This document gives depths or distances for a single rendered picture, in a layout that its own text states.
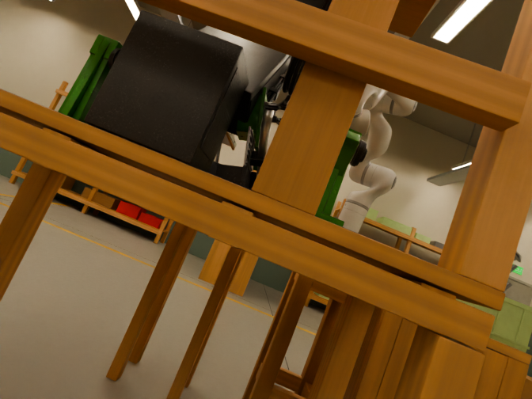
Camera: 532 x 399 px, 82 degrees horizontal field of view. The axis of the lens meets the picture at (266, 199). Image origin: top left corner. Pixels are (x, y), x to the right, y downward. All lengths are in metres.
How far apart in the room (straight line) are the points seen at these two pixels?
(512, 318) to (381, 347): 0.51
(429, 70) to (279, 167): 0.35
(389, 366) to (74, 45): 8.31
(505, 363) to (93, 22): 8.70
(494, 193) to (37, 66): 8.59
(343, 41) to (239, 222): 0.42
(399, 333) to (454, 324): 0.74
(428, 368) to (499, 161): 0.43
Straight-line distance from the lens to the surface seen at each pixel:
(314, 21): 0.73
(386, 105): 1.45
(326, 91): 0.71
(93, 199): 6.73
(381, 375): 1.46
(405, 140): 7.71
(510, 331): 1.59
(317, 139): 0.66
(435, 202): 7.74
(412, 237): 6.70
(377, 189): 1.59
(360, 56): 0.70
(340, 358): 1.30
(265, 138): 0.96
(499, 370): 1.57
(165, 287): 1.72
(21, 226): 1.58
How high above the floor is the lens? 0.79
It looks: 8 degrees up
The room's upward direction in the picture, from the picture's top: 23 degrees clockwise
